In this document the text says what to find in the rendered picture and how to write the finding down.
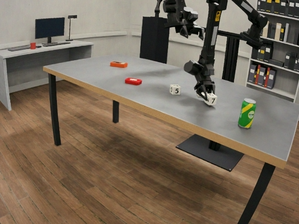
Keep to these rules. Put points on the green soda can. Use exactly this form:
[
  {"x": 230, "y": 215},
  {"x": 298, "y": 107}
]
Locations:
[{"x": 247, "y": 113}]

